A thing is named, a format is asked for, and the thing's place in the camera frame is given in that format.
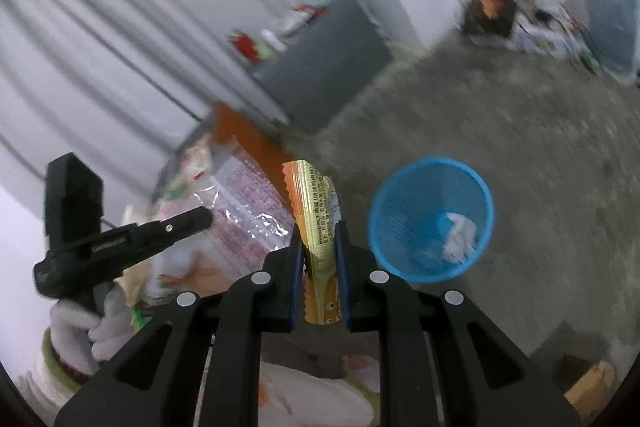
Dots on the grey curtain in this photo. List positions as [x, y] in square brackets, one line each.
[100, 32]

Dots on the cardboard box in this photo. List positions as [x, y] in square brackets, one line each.
[592, 382]

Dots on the person's left forearm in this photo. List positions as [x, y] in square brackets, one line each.
[45, 377]

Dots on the pale snack packet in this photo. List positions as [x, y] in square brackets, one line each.
[192, 167]

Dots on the blue water jug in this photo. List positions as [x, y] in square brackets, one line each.
[610, 17]

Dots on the white floor clutter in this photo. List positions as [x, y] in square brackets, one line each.
[545, 37]

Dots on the red thermos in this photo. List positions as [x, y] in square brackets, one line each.
[245, 46]

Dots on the pale green packet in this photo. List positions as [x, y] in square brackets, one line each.
[266, 52]

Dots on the blue mesh wastebasket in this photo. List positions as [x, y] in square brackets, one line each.
[400, 217]

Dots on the dark bag with orange print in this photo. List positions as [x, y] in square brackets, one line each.
[492, 17]

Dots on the white crumpled tissue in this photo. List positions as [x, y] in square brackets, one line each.
[460, 237]

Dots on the white and red packet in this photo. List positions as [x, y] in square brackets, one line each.
[300, 16]

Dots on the person's left hand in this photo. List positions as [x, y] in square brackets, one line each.
[107, 322]

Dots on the green snack packet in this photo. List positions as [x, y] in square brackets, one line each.
[140, 318]

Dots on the person's white clothing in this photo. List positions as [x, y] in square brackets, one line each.
[310, 397]

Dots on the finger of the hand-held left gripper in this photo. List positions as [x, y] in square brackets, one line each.
[185, 223]

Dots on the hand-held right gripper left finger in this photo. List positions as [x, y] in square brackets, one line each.
[297, 287]

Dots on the table with floral tablecloth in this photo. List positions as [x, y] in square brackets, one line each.
[240, 137]

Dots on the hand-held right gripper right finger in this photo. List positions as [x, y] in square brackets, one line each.
[342, 287]

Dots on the grey cabinet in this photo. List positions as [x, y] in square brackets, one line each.
[320, 67]

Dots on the gold snack wrapper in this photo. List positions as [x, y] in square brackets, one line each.
[315, 212]

